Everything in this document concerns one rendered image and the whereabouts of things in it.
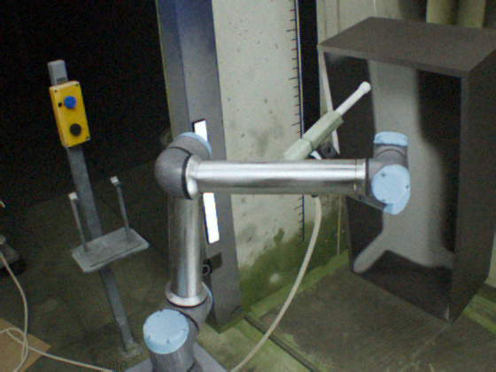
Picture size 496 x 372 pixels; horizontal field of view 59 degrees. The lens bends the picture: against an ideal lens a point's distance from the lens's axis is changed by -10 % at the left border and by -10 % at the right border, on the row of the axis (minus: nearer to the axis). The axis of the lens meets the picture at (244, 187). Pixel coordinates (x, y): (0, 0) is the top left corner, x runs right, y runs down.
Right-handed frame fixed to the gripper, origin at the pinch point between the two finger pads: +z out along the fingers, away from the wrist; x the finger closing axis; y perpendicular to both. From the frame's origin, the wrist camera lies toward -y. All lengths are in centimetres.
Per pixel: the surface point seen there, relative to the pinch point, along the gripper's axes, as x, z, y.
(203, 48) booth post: 29, 75, -11
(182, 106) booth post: 9, 80, 8
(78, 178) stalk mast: -44, 98, 11
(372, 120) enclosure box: 61, 21, 39
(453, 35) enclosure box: 66, -21, -8
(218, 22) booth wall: 41, 74, -17
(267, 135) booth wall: 40, 72, 48
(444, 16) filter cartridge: 157, 31, 39
